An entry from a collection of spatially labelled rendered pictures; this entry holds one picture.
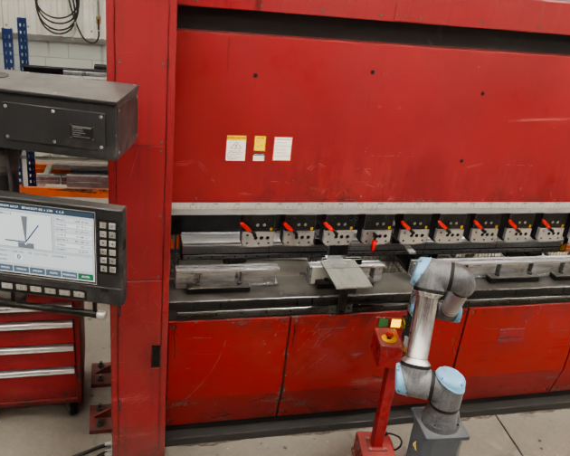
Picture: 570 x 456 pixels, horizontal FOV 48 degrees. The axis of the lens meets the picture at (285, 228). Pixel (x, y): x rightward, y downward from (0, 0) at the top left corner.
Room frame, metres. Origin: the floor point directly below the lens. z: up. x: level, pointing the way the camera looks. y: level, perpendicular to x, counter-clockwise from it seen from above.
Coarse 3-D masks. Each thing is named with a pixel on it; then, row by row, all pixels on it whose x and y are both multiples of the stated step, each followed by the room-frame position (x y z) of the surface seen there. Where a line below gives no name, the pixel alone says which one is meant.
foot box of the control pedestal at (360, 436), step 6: (360, 432) 2.65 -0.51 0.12; (366, 432) 2.66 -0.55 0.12; (360, 438) 2.61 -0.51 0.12; (354, 444) 2.66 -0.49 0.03; (360, 444) 2.56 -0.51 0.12; (366, 444) 2.57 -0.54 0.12; (390, 444) 2.59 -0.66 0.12; (354, 450) 2.64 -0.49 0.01; (360, 450) 2.53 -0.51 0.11; (366, 450) 2.53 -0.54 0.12; (390, 450) 2.55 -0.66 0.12
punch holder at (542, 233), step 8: (536, 216) 3.22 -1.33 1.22; (544, 216) 3.16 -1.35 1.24; (552, 216) 3.18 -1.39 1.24; (560, 216) 3.19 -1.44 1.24; (536, 224) 3.20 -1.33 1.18; (552, 224) 3.18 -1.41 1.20; (560, 224) 3.20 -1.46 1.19; (536, 232) 3.19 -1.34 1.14; (544, 232) 3.17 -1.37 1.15; (560, 232) 3.20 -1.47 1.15; (544, 240) 3.17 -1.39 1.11; (552, 240) 3.19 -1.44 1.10
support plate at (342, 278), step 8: (328, 264) 2.82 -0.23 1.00; (352, 264) 2.85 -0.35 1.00; (328, 272) 2.73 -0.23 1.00; (336, 272) 2.74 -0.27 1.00; (344, 272) 2.75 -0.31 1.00; (352, 272) 2.76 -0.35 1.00; (360, 272) 2.77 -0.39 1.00; (336, 280) 2.66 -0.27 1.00; (344, 280) 2.67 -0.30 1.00; (352, 280) 2.68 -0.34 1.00; (360, 280) 2.69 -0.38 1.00; (368, 280) 2.70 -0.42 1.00; (336, 288) 2.61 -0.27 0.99; (344, 288) 2.61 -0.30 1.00; (352, 288) 2.62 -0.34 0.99; (360, 288) 2.63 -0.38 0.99
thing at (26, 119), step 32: (0, 96) 1.91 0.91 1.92; (32, 96) 1.91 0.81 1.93; (64, 96) 1.90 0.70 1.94; (96, 96) 1.93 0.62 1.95; (128, 96) 2.04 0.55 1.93; (0, 128) 1.91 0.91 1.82; (32, 128) 1.90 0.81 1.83; (64, 128) 1.90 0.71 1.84; (96, 128) 1.90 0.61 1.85; (128, 128) 2.03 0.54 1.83; (0, 160) 2.00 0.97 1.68
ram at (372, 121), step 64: (192, 64) 2.64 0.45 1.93; (256, 64) 2.71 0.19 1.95; (320, 64) 2.79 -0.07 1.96; (384, 64) 2.87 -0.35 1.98; (448, 64) 2.96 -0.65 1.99; (512, 64) 3.05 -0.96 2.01; (192, 128) 2.64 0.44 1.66; (256, 128) 2.72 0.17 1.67; (320, 128) 2.80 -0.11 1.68; (384, 128) 2.89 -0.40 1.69; (448, 128) 2.98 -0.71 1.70; (512, 128) 3.08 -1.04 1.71; (192, 192) 2.65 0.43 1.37; (256, 192) 2.73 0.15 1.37; (320, 192) 2.81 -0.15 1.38; (384, 192) 2.90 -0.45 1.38; (448, 192) 3.00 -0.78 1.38; (512, 192) 3.10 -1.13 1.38
